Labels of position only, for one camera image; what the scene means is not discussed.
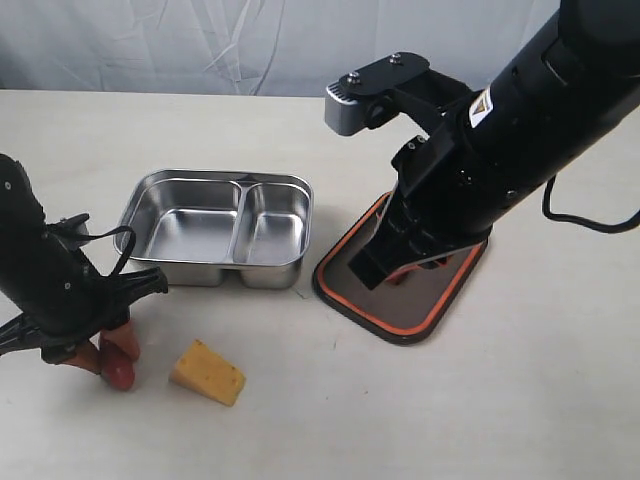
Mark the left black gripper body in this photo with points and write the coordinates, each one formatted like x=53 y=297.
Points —
x=60 y=320

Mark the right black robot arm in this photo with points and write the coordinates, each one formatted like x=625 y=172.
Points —
x=572 y=83

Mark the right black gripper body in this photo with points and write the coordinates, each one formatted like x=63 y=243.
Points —
x=446 y=199

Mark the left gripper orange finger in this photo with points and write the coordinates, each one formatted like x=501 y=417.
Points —
x=122 y=339
x=85 y=356

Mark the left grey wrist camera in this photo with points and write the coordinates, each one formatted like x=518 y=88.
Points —
x=73 y=231

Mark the dark transparent lid orange seal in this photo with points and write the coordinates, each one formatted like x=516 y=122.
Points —
x=404 y=314

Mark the yellow toy cheese wedge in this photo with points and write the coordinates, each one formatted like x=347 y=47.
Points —
x=206 y=373

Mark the stainless steel lunch box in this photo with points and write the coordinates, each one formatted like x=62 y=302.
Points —
x=198 y=226

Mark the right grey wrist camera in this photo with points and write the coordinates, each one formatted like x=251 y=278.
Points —
x=400 y=83

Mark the red toy sausage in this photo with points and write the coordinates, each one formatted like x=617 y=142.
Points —
x=117 y=369

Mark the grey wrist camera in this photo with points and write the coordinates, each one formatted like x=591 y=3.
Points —
x=73 y=231
x=400 y=83

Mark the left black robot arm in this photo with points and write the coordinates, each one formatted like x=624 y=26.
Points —
x=32 y=255

